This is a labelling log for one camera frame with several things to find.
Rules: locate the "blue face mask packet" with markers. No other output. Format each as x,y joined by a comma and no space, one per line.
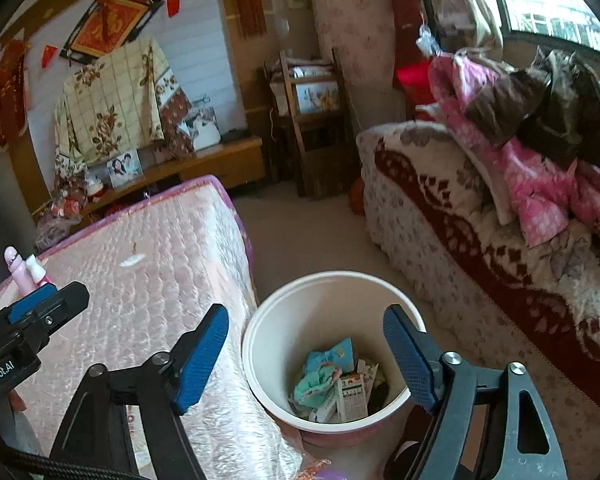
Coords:
330,355

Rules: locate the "white bottle with pink label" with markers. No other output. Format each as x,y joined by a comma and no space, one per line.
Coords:
36,272

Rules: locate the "white bucket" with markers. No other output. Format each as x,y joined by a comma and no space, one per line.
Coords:
320,300

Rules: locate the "red patterned blanket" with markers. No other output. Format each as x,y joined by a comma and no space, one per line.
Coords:
480,255

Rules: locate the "green cloth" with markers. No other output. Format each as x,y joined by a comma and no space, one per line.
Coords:
315,385

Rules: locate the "orange cloth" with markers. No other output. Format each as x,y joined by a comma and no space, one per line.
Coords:
356,197

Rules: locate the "wooden cabinet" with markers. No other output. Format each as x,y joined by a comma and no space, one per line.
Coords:
220,165

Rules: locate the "wedding photo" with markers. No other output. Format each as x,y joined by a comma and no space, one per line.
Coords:
202,130

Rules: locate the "white floral sofa cover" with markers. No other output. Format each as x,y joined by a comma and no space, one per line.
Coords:
410,220

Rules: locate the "pink jacket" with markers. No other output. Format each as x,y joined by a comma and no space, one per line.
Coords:
540,185

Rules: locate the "red hanging ornament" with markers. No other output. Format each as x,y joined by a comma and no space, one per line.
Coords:
12,95

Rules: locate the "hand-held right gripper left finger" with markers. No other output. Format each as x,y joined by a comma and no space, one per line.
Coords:
205,360

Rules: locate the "red framed wall hanging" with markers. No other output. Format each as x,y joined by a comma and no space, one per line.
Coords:
107,27

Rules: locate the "pink quilted mattress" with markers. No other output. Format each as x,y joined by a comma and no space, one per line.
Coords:
155,270

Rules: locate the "red cushion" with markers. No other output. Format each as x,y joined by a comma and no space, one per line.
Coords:
412,85

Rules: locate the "green and white medicine box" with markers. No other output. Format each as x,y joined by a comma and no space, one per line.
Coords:
354,397

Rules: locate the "dark coat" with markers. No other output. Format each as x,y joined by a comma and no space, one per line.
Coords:
560,110

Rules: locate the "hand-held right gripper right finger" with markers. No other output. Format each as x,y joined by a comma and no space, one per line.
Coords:
405,355

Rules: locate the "small framed couple photo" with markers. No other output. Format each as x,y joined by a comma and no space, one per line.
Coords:
125,169

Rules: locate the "dark wooden chair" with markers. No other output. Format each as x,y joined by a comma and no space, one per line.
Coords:
315,135

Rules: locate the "brown patterned cloth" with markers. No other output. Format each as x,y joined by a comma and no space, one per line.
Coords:
175,115

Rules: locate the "yellow floral cloth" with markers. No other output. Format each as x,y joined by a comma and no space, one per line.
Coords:
110,100

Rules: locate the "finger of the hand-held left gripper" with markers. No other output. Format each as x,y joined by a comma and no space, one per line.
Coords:
60,305

